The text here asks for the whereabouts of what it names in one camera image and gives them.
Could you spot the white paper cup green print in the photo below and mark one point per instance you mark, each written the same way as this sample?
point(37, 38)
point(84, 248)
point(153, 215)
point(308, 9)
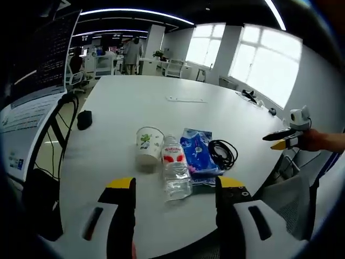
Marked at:
point(148, 151)

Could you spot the potted green plant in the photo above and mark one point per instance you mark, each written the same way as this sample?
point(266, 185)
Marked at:
point(159, 55)

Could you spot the black device on table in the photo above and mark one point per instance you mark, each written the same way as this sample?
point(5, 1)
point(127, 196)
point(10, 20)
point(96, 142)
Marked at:
point(249, 94)

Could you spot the grey mesh office chair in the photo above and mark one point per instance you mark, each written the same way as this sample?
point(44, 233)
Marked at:
point(293, 199)

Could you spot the white office chair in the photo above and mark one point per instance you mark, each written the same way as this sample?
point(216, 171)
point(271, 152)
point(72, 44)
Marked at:
point(173, 68)
point(75, 78)

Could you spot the black computer mouse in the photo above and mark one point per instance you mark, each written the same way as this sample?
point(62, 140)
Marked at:
point(85, 120)
point(273, 111)

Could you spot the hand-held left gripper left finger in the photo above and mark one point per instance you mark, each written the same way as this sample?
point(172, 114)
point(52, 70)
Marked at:
point(113, 215)

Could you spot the blue plastic packet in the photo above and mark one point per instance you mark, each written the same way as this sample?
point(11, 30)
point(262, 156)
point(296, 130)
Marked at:
point(198, 156)

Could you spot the person's right hand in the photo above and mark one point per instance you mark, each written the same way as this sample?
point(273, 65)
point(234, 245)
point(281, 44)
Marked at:
point(310, 140)

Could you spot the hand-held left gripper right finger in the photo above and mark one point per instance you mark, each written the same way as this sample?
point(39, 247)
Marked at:
point(242, 215)

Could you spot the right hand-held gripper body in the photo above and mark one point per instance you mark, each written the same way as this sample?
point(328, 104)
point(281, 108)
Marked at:
point(298, 118)

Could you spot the white table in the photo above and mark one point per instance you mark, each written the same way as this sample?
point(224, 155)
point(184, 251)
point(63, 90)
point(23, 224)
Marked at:
point(161, 113)

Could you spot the clear plastic water bottle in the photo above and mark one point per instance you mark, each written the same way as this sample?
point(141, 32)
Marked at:
point(175, 170)

